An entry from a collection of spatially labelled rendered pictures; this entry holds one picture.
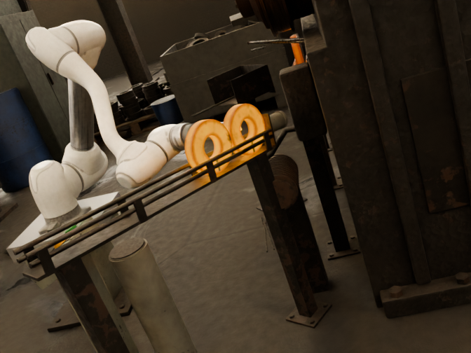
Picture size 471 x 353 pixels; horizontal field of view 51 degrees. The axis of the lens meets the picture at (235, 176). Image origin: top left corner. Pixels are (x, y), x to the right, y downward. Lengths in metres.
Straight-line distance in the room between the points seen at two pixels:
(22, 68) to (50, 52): 3.21
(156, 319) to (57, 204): 0.84
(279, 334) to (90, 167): 1.10
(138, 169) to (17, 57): 3.60
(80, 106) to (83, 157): 0.24
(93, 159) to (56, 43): 0.58
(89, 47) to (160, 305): 1.03
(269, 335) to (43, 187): 1.09
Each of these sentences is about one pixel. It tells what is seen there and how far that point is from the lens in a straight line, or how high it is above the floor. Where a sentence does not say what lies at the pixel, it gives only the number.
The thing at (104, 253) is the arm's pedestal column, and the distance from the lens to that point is 2.32.
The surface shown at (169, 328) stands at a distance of 1.57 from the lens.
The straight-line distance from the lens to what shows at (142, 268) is 1.46.
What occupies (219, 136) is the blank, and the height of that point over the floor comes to 0.74.
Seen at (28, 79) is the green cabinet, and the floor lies 0.91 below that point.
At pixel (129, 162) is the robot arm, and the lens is 1.64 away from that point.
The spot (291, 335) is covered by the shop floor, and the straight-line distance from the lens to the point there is 1.75.
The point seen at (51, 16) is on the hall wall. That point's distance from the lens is 13.16.
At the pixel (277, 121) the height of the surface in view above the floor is 0.68.
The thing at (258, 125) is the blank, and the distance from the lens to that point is 1.51.
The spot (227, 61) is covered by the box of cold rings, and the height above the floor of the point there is 0.53.
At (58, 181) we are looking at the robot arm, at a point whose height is 0.61.
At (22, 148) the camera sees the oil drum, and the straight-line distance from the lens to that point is 5.06.
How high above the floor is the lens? 1.11
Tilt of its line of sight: 20 degrees down
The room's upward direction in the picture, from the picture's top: 20 degrees counter-clockwise
